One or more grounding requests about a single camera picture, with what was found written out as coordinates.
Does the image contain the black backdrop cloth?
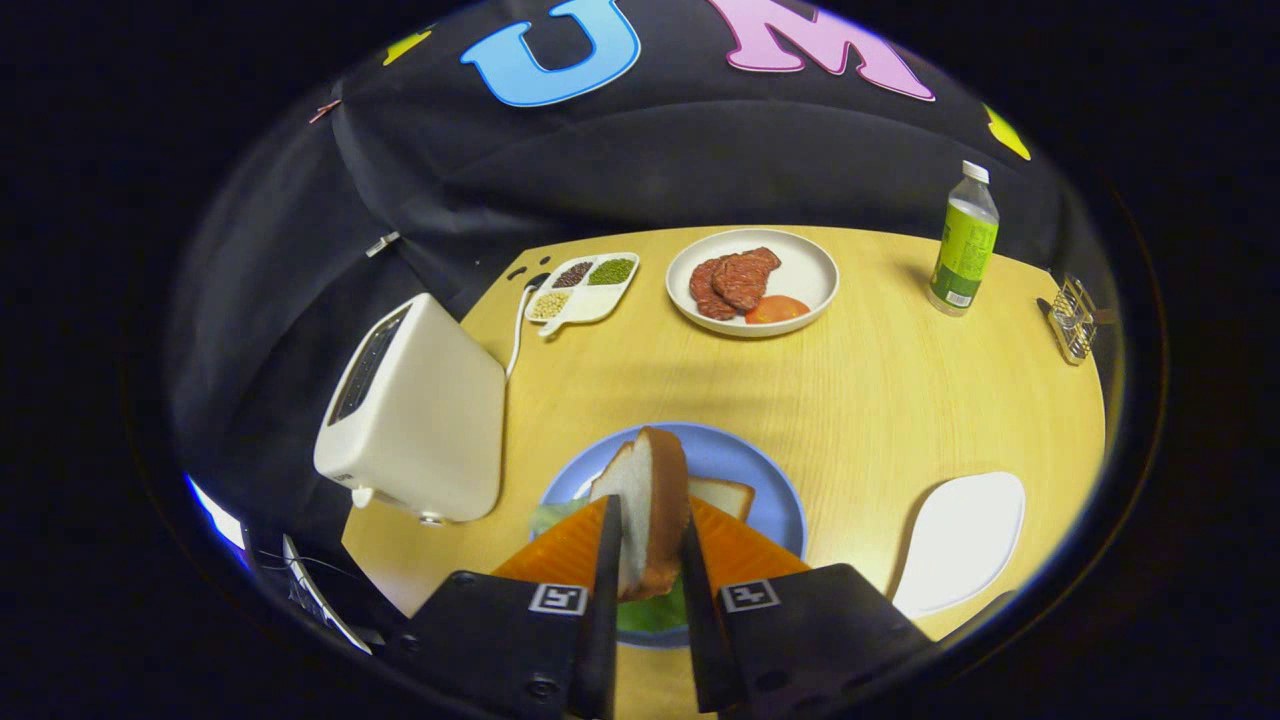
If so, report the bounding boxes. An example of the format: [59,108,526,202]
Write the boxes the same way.
[165,0,1111,521]

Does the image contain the round white plate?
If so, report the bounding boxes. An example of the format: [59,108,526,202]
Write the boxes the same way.
[665,228,841,338]

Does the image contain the small white plate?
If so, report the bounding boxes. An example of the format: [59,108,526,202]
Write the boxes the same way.
[890,471,1028,621]

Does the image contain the red tomato slice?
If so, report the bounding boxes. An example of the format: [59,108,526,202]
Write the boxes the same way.
[743,295,812,325]

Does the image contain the toasted bread slice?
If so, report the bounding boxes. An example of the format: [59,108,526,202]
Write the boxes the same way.
[588,426,691,601]

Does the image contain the green label plastic bottle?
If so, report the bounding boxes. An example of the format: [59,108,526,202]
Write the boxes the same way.
[927,160,1001,318]

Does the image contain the white toaster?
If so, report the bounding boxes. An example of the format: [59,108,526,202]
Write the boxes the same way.
[313,293,507,526]

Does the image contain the white toaster cable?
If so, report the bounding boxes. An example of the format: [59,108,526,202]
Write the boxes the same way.
[505,283,536,379]

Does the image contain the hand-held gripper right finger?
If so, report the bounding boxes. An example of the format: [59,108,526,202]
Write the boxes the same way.
[680,495,939,716]

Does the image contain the blue plate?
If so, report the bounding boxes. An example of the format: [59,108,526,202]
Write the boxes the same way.
[540,422,808,649]

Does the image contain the white divided dish with beans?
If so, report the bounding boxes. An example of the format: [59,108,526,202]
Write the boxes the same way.
[524,252,641,338]

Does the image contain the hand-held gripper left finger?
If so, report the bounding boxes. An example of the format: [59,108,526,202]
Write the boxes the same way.
[388,495,625,720]

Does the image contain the white bread slice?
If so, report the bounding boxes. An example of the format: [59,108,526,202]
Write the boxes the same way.
[688,476,756,522]

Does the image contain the green lettuce leaf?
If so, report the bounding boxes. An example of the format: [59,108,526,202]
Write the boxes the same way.
[528,500,693,634]

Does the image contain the brown meat patty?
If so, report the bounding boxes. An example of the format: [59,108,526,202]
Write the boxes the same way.
[688,256,741,321]
[712,247,782,313]

